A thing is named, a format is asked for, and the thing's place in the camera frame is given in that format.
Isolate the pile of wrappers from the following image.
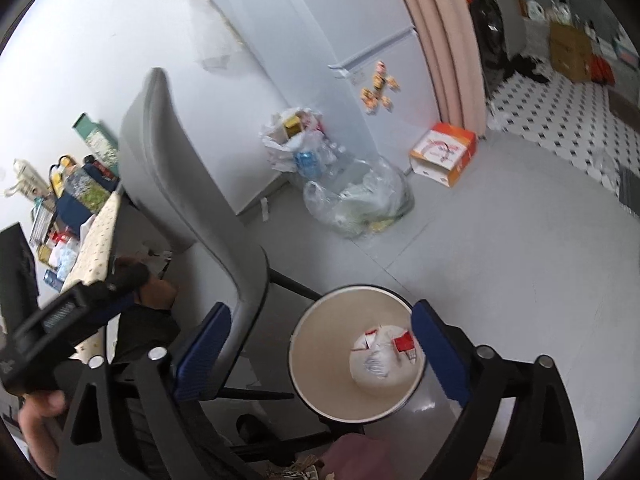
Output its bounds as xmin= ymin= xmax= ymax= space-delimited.
xmin=350 ymin=327 xmax=427 ymax=387

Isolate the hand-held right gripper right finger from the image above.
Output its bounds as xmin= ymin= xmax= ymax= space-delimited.
xmin=410 ymin=299 xmax=586 ymax=480

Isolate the brown cardboard box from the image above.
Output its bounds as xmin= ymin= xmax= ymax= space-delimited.
xmin=549 ymin=20 xmax=593 ymax=83

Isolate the large clear tea bottle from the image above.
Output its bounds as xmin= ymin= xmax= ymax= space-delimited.
xmin=67 ymin=166 xmax=115 ymax=210

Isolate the orange cardboard box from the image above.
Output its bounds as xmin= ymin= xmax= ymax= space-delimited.
xmin=409 ymin=122 xmax=477 ymax=188

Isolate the tall green box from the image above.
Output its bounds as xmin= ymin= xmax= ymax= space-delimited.
xmin=71 ymin=112 xmax=121 ymax=171

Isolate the pink slipper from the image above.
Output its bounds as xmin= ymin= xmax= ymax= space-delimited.
xmin=320 ymin=432 xmax=383 ymax=480

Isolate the clear plastic bag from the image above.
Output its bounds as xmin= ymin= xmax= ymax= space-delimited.
xmin=302 ymin=157 xmax=416 ymax=238

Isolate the floral tablecloth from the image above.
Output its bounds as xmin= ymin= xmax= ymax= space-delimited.
xmin=65 ymin=191 xmax=125 ymax=361

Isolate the white bag of bottles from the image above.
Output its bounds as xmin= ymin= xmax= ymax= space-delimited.
xmin=258 ymin=106 xmax=351 ymax=181

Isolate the black rectangular object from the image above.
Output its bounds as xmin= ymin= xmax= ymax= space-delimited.
xmin=0 ymin=222 xmax=41 ymax=321

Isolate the dark floor mat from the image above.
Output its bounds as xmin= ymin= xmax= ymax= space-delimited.
xmin=617 ymin=165 xmax=640 ymax=217

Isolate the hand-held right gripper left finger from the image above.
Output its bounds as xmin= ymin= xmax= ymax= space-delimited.
xmin=56 ymin=301 xmax=233 ymax=480

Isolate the cluster of yellow magnets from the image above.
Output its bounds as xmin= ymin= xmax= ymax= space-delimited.
xmin=361 ymin=61 xmax=401 ymax=113

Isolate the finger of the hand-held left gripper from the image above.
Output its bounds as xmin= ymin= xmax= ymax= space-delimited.
xmin=80 ymin=262 xmax=151 ymax=323

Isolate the white round trash bin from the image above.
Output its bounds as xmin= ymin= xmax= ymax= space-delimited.
xmin=288 ymin=284 xmax=463 ymax=433

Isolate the white hanging apron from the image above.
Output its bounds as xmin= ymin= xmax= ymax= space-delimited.
xmin=180 ymin=0 xmax=246 ymax=73

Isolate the white refrigerator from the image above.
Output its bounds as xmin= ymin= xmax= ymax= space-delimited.
xmin=207 ymin=0 xmax=443 ymax=218

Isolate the grey washing machine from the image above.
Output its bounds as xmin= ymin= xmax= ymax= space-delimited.
xmin=470 ymin=0 xmax=527 ymax=83

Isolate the grey upholstered chair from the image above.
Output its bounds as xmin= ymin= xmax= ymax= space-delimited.
xmin=118 ymin=66 xmax=333 ymax=466

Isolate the person's left hand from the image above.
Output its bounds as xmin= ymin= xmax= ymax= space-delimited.
xmin=19 ymin=389 xmax=68 ymax=476

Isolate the black clothing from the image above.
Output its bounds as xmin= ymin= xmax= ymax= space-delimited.
xmin=510 ymin=55 xmax=551 ymax=86

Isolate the navy lunch bag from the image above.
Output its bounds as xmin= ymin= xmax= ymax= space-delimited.
xmin=54 ymin=160 xmax=120 ymax=235

